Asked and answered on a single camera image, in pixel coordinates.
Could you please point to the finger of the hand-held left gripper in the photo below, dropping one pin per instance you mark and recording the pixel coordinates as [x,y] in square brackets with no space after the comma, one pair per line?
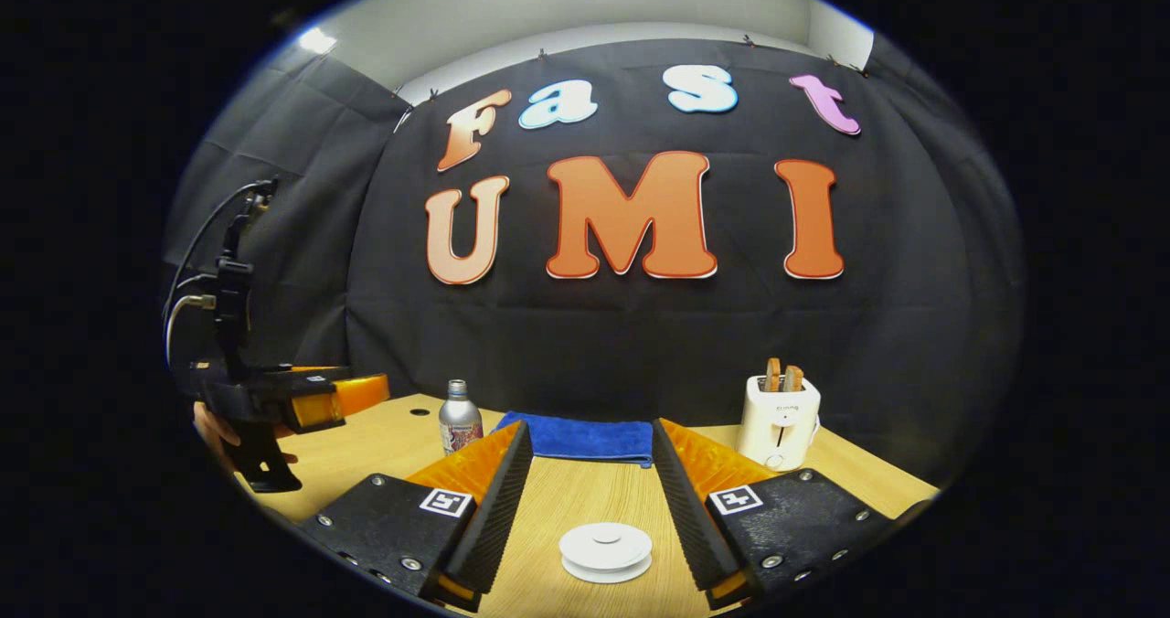
[324,374]
[356,394]

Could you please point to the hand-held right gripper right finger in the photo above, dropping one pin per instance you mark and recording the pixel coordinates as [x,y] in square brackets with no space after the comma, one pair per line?
[690,517]

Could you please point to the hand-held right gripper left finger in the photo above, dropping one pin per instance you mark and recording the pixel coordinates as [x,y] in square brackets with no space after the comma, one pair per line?
[498,517]

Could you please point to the white teacup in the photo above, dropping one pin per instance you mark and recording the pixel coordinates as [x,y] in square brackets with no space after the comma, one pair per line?
[571,556]

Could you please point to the white teacup lid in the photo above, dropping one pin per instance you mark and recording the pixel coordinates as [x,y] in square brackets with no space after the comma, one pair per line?
[606,540]

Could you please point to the silver water bottle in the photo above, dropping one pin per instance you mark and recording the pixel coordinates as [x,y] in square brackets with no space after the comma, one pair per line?
[460,421]

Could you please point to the white saucer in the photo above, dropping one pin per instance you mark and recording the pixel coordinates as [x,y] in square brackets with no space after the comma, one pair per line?
[606,578]

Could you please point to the blue towel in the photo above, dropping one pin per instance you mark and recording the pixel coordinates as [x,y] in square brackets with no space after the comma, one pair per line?
[576,437]

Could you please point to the cream toaster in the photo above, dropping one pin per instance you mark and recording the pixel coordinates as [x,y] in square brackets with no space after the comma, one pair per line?
[777,426]

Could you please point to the brown bread slice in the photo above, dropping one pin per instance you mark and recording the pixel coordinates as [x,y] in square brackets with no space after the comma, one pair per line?
[793,378]
[773,374]

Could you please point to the ceiling light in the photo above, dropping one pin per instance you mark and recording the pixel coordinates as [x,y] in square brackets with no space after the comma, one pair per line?
[317,40]

